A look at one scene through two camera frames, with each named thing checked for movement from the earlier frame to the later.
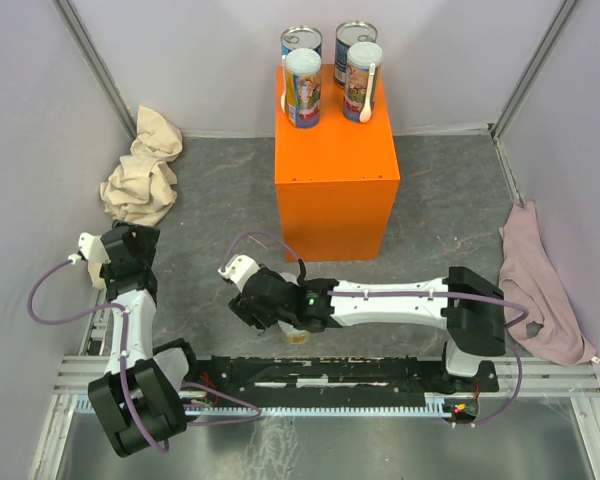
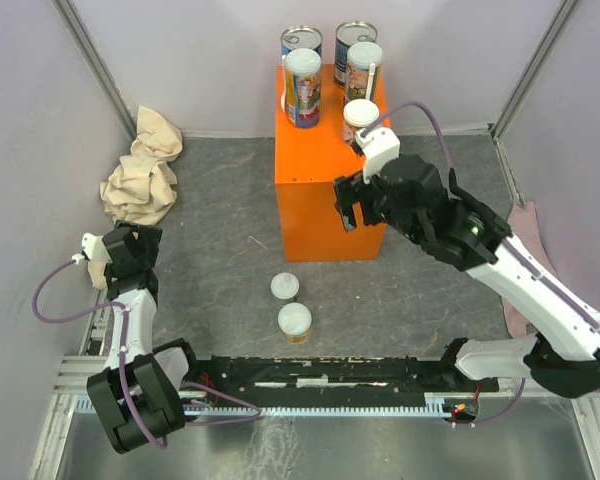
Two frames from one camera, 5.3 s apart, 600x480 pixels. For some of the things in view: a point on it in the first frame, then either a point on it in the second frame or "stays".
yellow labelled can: x=303 y=68 stays
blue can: x=348 y=33 stays
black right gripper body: x=246 y=314 -> x=374 y=201
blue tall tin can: x=300 y=37 stays
